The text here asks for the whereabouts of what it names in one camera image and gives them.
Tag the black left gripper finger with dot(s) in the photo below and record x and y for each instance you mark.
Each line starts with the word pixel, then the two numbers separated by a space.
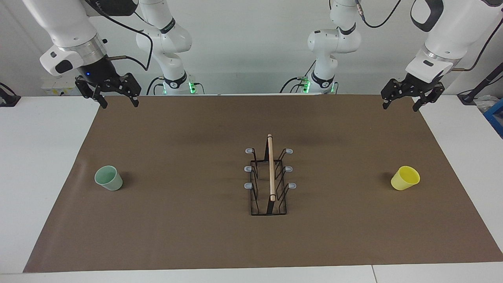
pixel 428 96
pixel 393 90

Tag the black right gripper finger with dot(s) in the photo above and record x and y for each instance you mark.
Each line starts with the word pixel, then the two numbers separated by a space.
pixel 133 86
pixel 92 89

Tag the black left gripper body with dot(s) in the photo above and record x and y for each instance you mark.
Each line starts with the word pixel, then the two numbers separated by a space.
pixel 418 83

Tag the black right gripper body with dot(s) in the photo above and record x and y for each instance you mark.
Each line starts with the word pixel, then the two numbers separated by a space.
pixel 96 72

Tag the yellow plastic cup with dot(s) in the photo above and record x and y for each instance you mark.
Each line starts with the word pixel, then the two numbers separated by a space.
pixel 404 179

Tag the pale green plastic cup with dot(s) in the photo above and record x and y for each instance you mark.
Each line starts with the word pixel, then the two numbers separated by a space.
pixel 109 180

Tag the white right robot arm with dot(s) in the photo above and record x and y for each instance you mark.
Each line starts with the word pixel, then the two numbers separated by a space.
pixel 67 23

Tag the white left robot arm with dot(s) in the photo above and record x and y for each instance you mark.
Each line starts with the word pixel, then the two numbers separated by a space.
pixel 338 41

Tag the white power strip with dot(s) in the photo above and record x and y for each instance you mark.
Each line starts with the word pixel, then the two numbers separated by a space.
pixel 55 88

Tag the black stand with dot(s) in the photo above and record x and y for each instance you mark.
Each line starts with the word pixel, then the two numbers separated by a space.
pixel 467 98

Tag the clear plastic bag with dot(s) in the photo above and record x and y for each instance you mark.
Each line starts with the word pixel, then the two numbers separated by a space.
pixel 484 104

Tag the blue box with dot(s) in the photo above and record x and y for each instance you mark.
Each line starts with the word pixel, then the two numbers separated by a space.
pixel 496 118

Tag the brown table mat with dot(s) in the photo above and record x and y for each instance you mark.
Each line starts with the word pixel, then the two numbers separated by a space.
pixel 196 236

